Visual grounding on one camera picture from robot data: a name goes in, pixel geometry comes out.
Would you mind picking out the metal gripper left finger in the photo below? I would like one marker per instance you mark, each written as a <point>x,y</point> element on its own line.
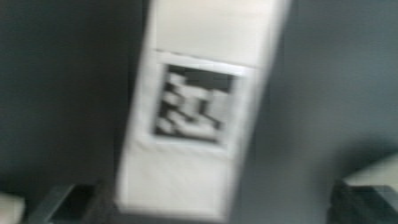
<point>66,207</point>

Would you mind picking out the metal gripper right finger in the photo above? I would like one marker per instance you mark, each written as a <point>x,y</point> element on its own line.
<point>362,204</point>

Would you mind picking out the white leg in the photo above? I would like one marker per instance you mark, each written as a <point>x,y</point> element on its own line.
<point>208,52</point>

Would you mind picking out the white square tabletop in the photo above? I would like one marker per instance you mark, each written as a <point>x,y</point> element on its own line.
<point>377,175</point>

